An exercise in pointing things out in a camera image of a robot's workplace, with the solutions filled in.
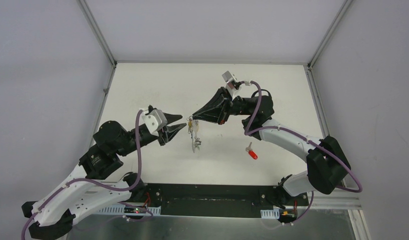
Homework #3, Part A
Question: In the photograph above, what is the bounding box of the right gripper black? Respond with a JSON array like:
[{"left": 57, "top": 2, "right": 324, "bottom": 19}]
[{"left": 192, "top": 86, "right": 251, "bottom": 125}]

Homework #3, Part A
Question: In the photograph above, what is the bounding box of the keyring with keys bunch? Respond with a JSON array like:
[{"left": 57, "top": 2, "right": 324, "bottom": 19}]
[{"left": 187, "top": 116, "right": 202, "bottom": 153}]

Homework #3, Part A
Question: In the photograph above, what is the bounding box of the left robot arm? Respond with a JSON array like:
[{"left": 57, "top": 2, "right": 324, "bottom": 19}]
[{"left": 20, "top": 106, "right": 185, "bottom": 240}]

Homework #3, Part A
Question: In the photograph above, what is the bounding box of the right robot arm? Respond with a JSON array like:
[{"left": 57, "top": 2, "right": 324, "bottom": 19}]
[{"left": 192, "top": 87, "right": 351, "bottom": 205}]

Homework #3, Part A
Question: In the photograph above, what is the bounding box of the red tagged key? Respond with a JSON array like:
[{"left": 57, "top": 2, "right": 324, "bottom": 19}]
[{"left": 245, "top": 142, "right": 258, "bottom": 160}]

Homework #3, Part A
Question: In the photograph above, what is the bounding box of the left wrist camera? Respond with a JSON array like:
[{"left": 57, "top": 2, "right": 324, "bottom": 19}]
[{"left": 140, "top": 105, "right": 168, "bottom": 136}]

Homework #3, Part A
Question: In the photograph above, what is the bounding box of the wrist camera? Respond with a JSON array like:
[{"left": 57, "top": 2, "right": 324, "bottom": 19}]
[
  {"left": 222, "top": 71, "right": 241, "bottom": 99},
  {"left": 140, "top": 105, "right": 168, "bottom": 136}
]

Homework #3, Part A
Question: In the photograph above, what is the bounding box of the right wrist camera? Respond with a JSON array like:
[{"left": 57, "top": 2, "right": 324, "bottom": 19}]
[{"left": 222, "top": 71, "right": 241, "bottom": 99}]

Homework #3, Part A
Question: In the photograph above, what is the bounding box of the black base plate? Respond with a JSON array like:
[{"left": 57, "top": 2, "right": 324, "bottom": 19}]
[{"left": 123, "top": 182, "right": 310, "bottom": 220}]

